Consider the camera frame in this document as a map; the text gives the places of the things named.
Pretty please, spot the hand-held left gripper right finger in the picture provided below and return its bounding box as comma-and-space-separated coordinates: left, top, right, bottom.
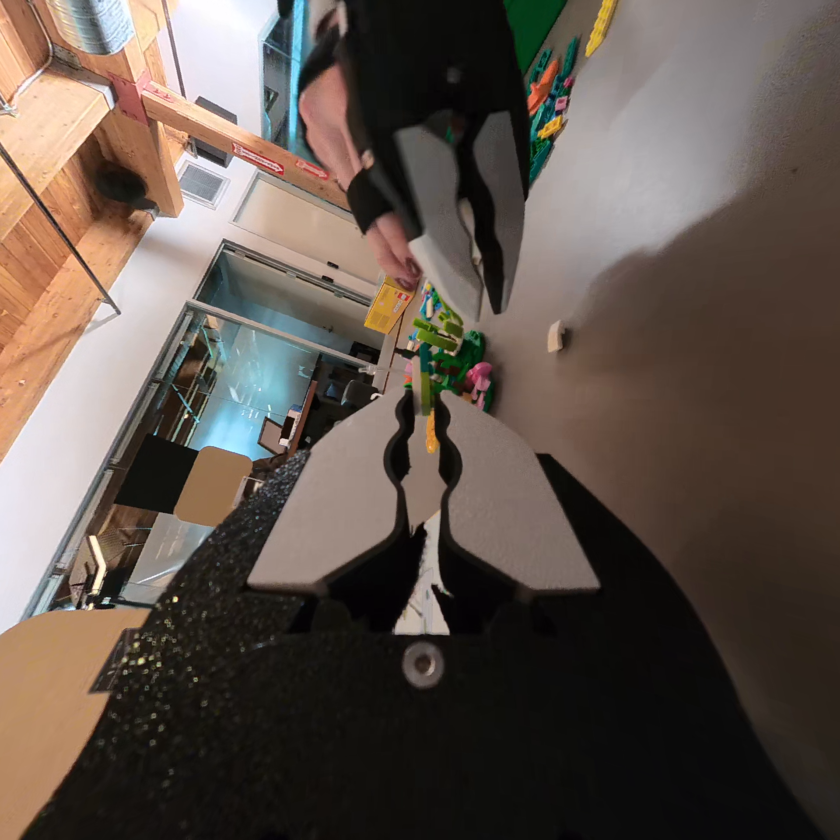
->
432, 389, 602, 632

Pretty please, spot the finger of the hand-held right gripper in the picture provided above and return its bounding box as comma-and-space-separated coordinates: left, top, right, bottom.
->
392, 125, 488, 320
466, 109, 530, 316

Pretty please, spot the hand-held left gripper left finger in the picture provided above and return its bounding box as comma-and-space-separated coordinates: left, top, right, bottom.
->
247, 386, 427, 624

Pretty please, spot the small lime green lego assembly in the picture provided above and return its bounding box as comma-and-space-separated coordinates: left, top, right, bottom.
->
412, 346, 438, 421

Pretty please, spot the pile of loose lego bricks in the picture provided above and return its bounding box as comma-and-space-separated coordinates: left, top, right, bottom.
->
524, 33, 584, 186

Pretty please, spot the yellow lego box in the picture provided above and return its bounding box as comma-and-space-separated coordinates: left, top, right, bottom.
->
364, 274, 417, 334

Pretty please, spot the lego flower build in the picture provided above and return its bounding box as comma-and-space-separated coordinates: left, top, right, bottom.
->
402, 310, 494, 455

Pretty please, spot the yellow lego plate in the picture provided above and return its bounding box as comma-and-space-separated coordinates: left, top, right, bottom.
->
584, 0, 619, 58

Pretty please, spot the person's right hand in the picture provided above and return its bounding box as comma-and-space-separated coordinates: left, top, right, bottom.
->
297, 62, 422, 291

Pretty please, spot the glass partition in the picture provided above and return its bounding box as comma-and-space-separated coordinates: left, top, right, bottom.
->
23, 239, 395, 618

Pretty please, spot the black panel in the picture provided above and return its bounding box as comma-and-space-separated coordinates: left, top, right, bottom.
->
113, 436, 198, 516

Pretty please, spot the wooden ceiling beam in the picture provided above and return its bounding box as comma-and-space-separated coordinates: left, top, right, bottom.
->
39, 0, 350, 219

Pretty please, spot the black round speaker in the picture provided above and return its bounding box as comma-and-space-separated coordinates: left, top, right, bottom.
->
97, 161, 160, 212

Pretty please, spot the tan table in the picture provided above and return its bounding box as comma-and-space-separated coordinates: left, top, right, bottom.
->
0, 607, 153, 840

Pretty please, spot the black wall box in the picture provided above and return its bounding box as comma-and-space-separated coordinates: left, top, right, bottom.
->
192, 96, 238, 169

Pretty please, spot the white wall vent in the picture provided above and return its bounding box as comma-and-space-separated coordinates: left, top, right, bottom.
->
175, 159, 232, 211

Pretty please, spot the red metal bracket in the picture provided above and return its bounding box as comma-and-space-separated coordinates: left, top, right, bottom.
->
108, 71, 153, 127

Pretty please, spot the metal air duct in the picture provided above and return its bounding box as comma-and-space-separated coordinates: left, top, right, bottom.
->
45, 0, 136, 55

